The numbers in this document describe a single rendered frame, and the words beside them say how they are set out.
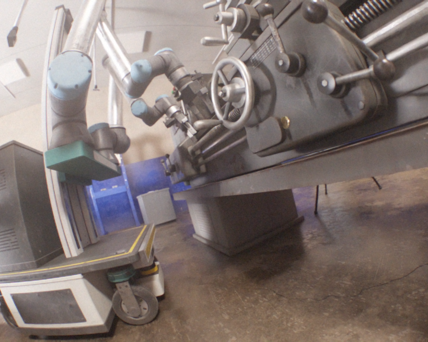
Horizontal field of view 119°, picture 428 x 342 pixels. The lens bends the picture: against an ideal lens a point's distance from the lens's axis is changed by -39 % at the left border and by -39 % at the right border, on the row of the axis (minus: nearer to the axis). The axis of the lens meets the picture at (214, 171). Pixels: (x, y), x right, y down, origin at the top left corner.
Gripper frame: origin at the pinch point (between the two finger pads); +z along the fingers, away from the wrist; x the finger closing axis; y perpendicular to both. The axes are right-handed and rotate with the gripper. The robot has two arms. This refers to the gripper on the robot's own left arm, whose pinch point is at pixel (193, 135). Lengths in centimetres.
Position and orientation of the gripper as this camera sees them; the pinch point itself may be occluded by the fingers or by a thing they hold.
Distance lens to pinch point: 121.7
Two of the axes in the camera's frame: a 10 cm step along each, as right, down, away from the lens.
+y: 7.7, -6.2, 1.6
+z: 6.4, 7.6, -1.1
